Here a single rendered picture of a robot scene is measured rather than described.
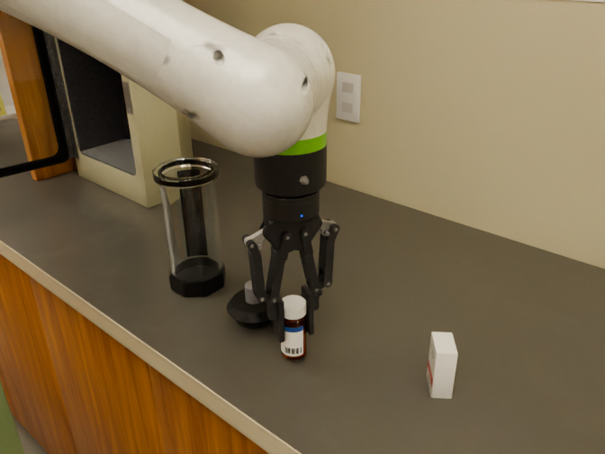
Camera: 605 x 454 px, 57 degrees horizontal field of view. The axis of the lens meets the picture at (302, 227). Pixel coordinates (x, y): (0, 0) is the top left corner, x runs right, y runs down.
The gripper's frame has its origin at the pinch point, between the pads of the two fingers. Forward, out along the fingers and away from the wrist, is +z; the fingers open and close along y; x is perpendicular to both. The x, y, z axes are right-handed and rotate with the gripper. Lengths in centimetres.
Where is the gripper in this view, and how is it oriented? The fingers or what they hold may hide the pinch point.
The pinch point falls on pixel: (293, 314)
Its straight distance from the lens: 82.7
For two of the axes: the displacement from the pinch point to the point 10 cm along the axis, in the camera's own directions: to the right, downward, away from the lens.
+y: -9.3, 1.8, -3.3
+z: 0.1, 8.9, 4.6
